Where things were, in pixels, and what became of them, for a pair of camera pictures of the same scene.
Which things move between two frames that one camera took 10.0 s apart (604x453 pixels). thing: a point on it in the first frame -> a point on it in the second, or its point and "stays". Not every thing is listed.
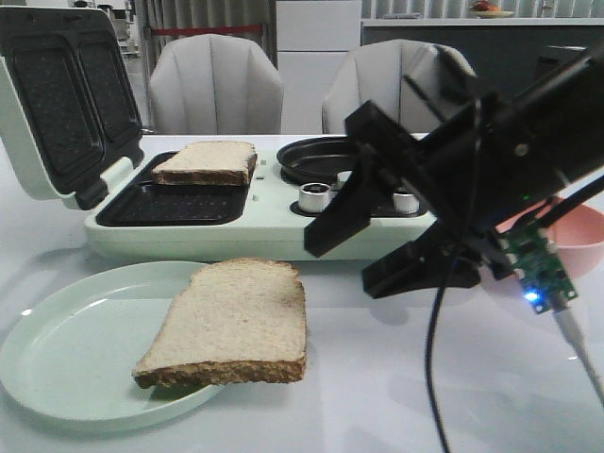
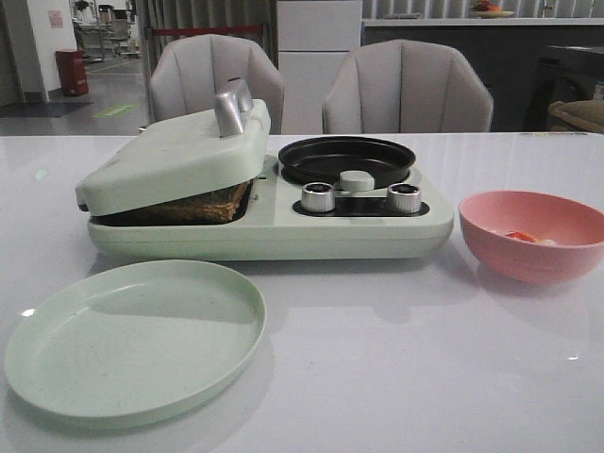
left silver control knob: [314, 197] stays
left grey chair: [214, 84] stays
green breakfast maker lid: [68, 102] -> [182, 156]
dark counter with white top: [504, 52] stays
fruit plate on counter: [485, 10] stays
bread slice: [236, 320] -> [210, 209]
